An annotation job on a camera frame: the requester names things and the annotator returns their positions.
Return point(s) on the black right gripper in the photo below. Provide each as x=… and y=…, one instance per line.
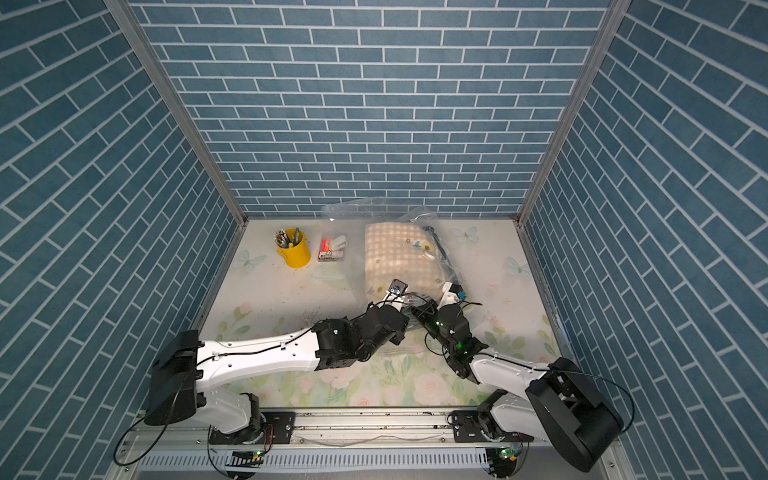
x=424, y=311

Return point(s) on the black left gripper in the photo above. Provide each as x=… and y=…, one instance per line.
x=399, y=330

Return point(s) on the orange checkered sunflower blanket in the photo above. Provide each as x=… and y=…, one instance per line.
x=404, y=251

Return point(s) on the clear plastic vacuum bag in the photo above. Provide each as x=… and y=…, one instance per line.
x=350, y=218

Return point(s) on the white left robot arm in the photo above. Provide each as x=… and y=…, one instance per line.
x=188, y=375

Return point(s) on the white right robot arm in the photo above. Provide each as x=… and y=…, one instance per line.
x=556, y=402

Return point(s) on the white plastic bag clip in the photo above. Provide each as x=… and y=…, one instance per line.
x=338, y=243

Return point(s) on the highlighter marker pack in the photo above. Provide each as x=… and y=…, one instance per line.
x=325, y=255

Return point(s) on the yellow metal pen bucket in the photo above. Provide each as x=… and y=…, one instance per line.
x=297, y=257

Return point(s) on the pens in bucket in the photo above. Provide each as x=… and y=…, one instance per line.
x=288, y=238

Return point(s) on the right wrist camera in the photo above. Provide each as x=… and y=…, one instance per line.
x=452, y=293

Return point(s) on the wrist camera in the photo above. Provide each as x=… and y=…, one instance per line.
x=452, y=293
x=396, y=294

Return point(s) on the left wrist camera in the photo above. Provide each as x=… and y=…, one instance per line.
x=396, y=294

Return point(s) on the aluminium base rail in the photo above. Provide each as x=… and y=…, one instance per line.
x=346, y=443

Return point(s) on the right aluminium corner post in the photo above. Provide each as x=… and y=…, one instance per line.
x=593, y=60

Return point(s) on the aluminium corner post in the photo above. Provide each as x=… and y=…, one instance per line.
x=593, y=60
x=129, y=26

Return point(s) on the left aluminium corner post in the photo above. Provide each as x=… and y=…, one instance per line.
x=129, y=26

